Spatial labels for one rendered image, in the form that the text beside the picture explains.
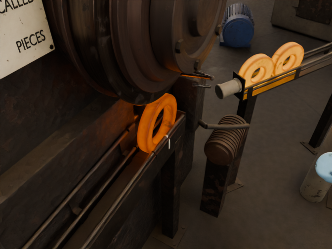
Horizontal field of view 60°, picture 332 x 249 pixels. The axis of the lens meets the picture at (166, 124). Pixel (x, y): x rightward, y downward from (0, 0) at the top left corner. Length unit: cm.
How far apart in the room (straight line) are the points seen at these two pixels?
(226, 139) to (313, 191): 69
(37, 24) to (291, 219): 144
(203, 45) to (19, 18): 38
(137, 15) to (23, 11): 19
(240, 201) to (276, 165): 36
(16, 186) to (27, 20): 30
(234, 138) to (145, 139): 49
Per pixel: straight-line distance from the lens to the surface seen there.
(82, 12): 50
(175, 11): 50
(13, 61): 56
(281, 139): 203
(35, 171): 63
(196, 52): 66
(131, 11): 50
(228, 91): 115
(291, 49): 128
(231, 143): 115
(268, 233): 157
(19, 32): 56
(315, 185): 166
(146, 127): 77
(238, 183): 168
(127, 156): 84
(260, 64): 120
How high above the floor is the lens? 132
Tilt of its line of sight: 41 degrees down
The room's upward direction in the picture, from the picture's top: straight up
